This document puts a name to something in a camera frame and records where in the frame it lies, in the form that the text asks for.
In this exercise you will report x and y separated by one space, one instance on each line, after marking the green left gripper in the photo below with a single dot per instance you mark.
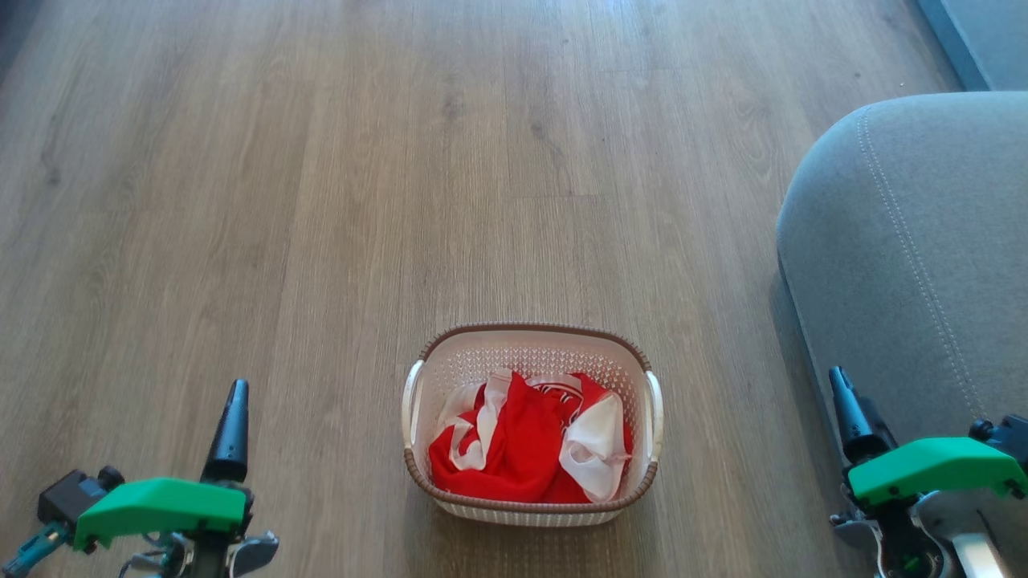
161 510

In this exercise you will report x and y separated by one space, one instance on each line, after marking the white plastic laundry basket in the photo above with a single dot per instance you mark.
530 353

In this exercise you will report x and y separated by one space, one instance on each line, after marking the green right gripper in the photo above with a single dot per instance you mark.
936 470

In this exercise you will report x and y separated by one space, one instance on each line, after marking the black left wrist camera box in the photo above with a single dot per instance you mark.
71 494

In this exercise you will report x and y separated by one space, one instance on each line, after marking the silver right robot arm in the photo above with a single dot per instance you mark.
976 554

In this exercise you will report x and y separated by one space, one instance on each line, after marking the grey fabric sofa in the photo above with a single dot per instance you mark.
923 241

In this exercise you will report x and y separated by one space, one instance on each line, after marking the red and white garment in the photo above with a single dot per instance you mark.
514 449

